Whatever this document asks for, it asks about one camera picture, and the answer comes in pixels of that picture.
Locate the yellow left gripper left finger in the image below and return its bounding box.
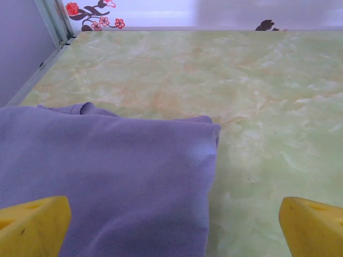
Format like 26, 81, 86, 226
0, 195, 72, 257

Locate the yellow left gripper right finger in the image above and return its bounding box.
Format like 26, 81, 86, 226
278, 196, 343, 257

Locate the purple folded t-shirt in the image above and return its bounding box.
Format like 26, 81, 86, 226
0, 101, 222, 257

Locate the aluminium table frame rail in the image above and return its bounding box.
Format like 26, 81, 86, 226
5, 31, 78, 108

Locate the aluminium frame post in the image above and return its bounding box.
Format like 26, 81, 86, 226
33, 0, 75, 51

